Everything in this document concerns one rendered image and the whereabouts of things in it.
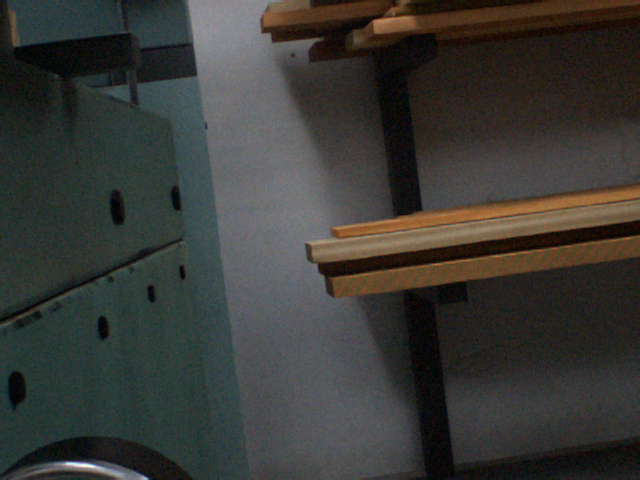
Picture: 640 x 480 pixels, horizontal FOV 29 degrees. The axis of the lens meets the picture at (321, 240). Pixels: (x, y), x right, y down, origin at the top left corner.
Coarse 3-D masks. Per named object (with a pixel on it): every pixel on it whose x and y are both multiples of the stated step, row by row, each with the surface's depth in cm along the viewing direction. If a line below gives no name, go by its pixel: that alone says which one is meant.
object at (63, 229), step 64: (0, 64) 41; (0, 128) 40; (64, 128) 51; (128, 128) 68; (0, 192) 39; (64, 192) 49; (128, 192) 65; (0, 256) 38; (64, 256) 48; (128, 256) 63
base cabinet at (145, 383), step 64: (0, 320) 39; (64, 320) 46; (128, 320) 60; (192, 320) 86; (0, 384) 37; (64, 384) 45; (128, 384) 58; (192, 384) 82; (0, 448) 36; (192, 448) 78
